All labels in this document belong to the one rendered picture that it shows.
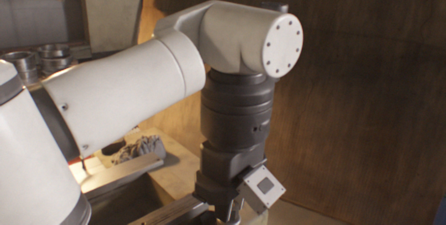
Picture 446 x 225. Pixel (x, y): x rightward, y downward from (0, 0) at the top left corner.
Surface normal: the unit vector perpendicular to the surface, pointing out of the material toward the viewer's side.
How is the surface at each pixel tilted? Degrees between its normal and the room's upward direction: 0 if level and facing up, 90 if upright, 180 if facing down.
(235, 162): 90
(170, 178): 0
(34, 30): 90
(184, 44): 39
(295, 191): 76
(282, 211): 61
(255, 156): 90
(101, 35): 90
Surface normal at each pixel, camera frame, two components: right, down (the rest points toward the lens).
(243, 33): -0.69, -0.12
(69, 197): 0.97, -0.23
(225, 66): -0.76, 0.24
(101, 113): 0.61, 0.13
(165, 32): -0.14, -0.83
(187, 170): 0.04, -0.91
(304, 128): -0.46, 0.11
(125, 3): 0.54, 0.37
